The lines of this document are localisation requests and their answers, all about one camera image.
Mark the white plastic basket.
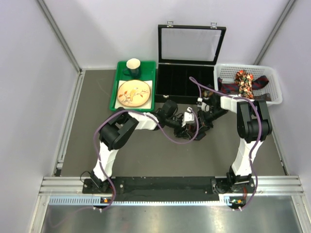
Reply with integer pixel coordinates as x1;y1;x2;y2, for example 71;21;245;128
213;64;283;106

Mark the red navy striped tie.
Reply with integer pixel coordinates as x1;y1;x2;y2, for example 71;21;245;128
217;76;269;94

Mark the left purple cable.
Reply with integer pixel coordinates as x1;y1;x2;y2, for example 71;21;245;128
93;108;199;213

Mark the dark maroon tie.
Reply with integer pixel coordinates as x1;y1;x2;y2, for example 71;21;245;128
254;93;271;101

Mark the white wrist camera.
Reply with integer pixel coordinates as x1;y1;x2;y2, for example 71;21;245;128
197;97;209;112
182;107;195;127

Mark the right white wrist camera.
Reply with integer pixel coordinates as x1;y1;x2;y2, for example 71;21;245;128
197;97;209;112

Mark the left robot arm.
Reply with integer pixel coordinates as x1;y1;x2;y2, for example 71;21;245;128
90;100;199;193

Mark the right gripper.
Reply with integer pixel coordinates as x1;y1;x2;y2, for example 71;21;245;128
193;108;228;135

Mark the bird pattern plate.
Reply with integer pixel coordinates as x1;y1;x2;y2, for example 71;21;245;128
117;79;152;107

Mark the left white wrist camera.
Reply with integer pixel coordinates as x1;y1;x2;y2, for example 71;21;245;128
182;107;195;127

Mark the brown tie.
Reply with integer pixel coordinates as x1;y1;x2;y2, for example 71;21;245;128
200;84;214;99

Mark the slotted cable duct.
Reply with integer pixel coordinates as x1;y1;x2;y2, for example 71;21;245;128
48;195;236;207

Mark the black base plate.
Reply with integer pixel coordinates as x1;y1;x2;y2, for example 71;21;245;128
82;176;255;195

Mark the dark green mug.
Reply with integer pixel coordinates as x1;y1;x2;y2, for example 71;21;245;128
122;58;141;79

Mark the black glass-lid display box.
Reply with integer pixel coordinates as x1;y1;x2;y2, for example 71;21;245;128
155;23;226;104

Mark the floral colourful tie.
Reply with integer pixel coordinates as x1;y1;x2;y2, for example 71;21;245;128
235;70;254;99

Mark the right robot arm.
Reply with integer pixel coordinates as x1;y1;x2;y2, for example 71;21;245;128
196;94;272;194

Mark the dark red patterned tie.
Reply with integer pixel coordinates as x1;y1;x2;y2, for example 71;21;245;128
186;125;210;141

